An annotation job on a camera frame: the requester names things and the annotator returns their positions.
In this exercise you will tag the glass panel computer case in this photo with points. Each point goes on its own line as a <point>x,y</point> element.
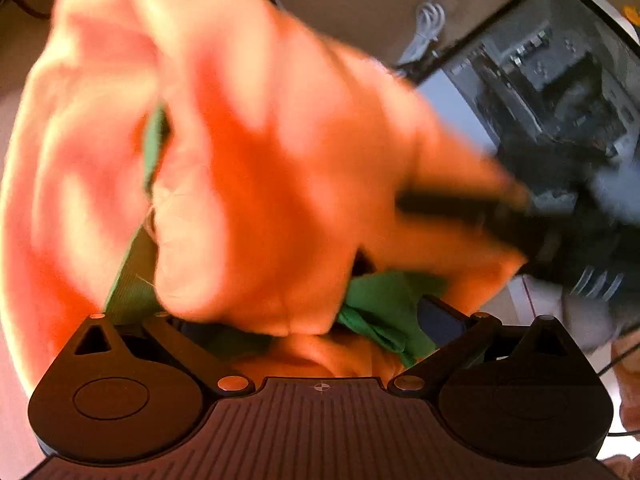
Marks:
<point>550,60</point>

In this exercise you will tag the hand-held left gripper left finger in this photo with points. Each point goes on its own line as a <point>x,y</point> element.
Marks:
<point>162,332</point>

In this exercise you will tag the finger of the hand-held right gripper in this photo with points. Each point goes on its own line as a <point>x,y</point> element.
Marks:
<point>465,207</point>

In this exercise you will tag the orange garment with green trim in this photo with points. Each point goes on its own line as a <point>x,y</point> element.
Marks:
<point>240,160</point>

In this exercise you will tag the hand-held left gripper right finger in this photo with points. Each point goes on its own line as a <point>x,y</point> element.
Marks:
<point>441,324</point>

